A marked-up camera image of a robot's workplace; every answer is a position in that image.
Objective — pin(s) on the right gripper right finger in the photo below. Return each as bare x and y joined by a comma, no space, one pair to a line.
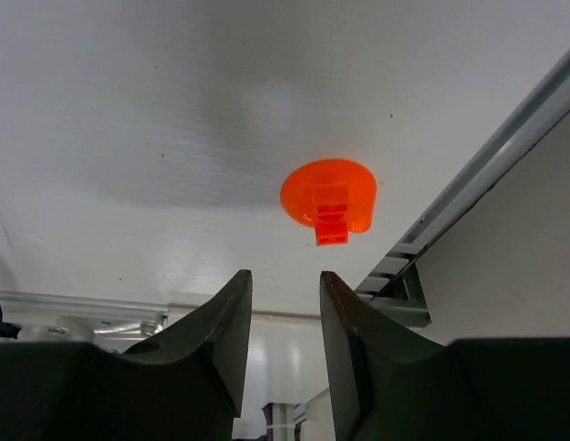
387,382

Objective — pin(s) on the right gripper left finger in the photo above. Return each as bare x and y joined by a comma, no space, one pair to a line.
184,383

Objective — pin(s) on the orange cone lego piece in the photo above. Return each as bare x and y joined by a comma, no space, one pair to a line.
333,197

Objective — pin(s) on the aluminium table frame rail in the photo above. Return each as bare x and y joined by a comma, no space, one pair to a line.
393,286

